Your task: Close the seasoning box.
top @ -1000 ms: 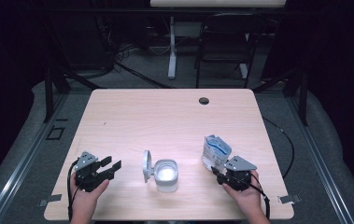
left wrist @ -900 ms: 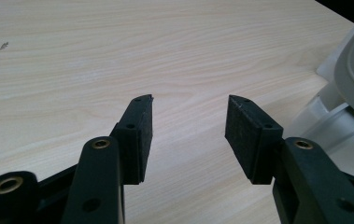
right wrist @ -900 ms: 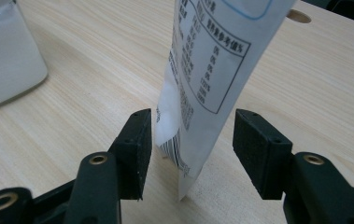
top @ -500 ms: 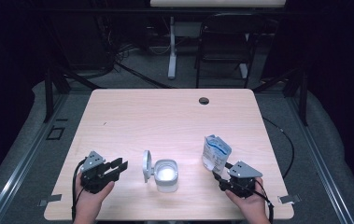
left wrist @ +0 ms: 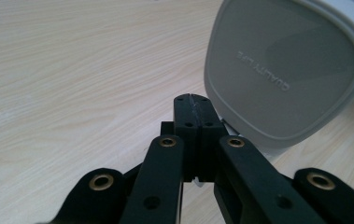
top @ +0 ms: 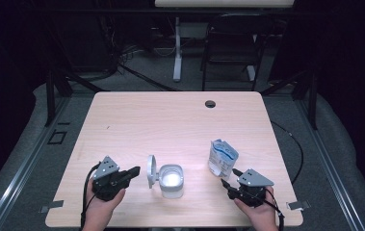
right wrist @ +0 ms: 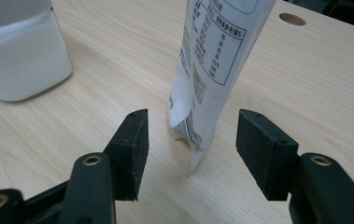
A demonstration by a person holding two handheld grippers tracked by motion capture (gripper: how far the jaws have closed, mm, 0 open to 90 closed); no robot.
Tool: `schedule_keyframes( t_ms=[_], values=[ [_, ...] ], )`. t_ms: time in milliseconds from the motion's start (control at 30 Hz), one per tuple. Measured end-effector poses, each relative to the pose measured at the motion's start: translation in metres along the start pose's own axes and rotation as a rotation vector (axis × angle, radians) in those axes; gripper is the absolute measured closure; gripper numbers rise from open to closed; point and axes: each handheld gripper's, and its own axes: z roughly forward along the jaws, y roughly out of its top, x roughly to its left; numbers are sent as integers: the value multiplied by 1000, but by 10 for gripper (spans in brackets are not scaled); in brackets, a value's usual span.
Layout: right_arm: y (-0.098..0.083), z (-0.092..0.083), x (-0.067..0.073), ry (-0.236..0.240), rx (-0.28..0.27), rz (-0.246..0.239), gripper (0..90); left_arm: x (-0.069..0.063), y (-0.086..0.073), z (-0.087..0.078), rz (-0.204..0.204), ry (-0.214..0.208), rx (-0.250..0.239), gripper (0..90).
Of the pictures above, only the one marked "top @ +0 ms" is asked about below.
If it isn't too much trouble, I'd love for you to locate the thin black floor cable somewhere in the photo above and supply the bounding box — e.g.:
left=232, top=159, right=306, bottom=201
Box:
left=270, top=120, right=304, bottom=186

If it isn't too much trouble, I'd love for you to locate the white desk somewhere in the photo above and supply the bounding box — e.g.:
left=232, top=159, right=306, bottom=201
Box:
left=154, top=0, right=297, bottom=83

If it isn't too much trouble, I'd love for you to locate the white and blue pouch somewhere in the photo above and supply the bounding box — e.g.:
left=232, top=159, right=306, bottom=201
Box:
left=207, top=139, right=240, bottom=181

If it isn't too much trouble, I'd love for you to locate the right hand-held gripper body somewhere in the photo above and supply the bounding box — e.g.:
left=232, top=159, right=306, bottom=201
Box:
left=232, top=167, right=274, bottom=208

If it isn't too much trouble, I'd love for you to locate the person's right hand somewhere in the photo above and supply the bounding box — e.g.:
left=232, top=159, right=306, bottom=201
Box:
left=233, top=187, right=279, bottom=228

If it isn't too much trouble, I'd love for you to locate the person's left hand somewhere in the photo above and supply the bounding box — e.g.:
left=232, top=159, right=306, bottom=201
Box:
left=84, top=178, right=127, bottom=224

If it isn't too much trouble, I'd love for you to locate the right hand-held gripper black cable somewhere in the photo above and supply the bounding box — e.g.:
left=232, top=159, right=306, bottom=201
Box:
left=263, top=189, right=286, bottom=231

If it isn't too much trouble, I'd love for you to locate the aluminium floor rail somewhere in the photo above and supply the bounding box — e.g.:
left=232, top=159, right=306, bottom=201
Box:
left=0, top=95, right=72, bottom=231
left=295, top=99, right=365, bottom=231

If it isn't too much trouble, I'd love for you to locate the thick black floor cable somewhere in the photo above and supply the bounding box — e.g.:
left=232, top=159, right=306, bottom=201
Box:
left=117, top=63, right=178, bottom=92

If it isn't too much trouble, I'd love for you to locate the clear jar with grey lid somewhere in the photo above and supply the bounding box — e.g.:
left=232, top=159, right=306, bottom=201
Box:
left=146, top=154, right=185, bottom=199

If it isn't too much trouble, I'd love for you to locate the grey tape strip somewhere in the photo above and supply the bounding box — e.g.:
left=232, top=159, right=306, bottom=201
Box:
left=39, top=199, right=65, bottom=214
left=286, top=200, right=311, bottom=212

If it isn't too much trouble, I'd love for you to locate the black folding chair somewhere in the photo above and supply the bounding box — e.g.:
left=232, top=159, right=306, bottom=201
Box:
left=201, top=13, right=275, bottom=91

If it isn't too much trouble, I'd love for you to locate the left hand-held gripper black cable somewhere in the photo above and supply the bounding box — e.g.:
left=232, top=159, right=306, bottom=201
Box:
left=80, top=162, right=102, bottom=231

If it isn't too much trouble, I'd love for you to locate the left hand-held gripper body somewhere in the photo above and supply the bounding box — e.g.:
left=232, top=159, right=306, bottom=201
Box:
left=91, top=155, right=133, bottom=202

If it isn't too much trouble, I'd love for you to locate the hand-held gripper black cable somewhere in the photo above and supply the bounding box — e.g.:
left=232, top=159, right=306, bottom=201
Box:
left=263, top=189, right=286, bottom=231
left=80, top=162, right=102, bottom=231

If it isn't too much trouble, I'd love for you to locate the black metal stand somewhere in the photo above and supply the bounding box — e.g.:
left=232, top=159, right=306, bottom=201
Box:
left=44, top=67, right=108, bottom=127
left=260, top=67, right=319, bottom=130

